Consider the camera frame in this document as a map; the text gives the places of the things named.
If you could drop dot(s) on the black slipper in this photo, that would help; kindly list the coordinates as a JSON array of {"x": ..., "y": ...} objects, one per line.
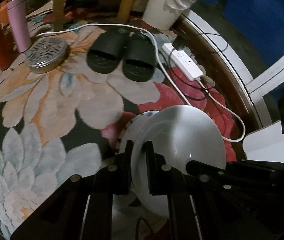
[
  {"x": 139, "y": 61},
  {"x": 107, "y": 51}
]

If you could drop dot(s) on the black slipper left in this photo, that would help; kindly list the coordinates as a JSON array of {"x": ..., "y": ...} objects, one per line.
[{"x": 107, "y": 51}]

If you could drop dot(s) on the white trash bin with liner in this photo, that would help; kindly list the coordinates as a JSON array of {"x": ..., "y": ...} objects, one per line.
[{"x": 162, "y": 14}]

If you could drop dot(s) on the round metal perforated tin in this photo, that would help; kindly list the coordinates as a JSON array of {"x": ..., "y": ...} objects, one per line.
[{"x": 46, "y": 54}]

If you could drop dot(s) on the pink thermos bottle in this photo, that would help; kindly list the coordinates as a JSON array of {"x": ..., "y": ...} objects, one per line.
[{"x": 17, "y": 19}]

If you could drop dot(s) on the small bear plate lovable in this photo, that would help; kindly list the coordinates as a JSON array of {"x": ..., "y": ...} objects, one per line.
[{"x": 131, "y": 132}]

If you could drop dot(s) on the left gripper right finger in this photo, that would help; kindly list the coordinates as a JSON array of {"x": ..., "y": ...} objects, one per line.
[{"x": 165, "y": 180}]

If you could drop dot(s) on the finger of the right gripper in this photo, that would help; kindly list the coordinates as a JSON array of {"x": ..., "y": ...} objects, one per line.
[{"x": 203, "y": 173}]

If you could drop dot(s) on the white bowl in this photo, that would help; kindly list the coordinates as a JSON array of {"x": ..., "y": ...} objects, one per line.
[{"x": 180, "y": 133}]

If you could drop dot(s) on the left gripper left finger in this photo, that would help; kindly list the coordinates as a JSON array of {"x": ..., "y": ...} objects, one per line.
[{"x": 114, "y": 179}]

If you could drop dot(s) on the black slipper right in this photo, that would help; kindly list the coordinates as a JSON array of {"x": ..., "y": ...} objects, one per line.
[{"x": 139, "y": 61}]

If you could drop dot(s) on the white power strip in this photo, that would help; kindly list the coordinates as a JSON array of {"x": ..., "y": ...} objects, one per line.
[{"x": 182, "y": 60}]

